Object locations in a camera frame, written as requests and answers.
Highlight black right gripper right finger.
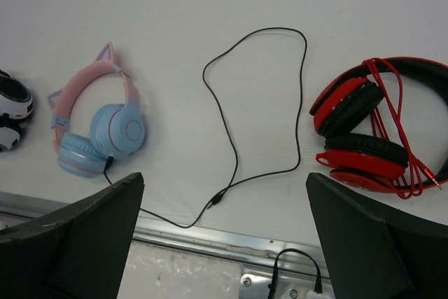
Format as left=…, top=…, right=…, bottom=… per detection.
left=306, top=173, right=447, bottom=298

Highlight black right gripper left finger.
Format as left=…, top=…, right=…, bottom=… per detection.
left=1, top=172, right=144, bottom=298

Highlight pink blue cat-ear headphones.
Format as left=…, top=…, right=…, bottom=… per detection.
left=48, top=42, right=146, bottom=178

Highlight black audio cable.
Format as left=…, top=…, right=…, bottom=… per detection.
left=103, top=27, right=308, bottom=229

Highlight red black headphones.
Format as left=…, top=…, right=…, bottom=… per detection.
left=309, top=57, right=447, bottom=200

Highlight white black headphones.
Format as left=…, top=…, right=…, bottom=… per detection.
left=1, top=71, right=34, bottom=152

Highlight thin black base cable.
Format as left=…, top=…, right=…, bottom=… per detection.
left=267, top=248, right=323, bottom=299

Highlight aluminium table edge rail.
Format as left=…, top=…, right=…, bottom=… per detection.
left=1, top=192, right=329, bottom=278

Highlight red audio cable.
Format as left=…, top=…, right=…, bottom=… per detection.
left=361, top=57, right=444, bottom=200

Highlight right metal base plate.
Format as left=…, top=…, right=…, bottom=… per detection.
left=239, top=270, right=316, bottom=299

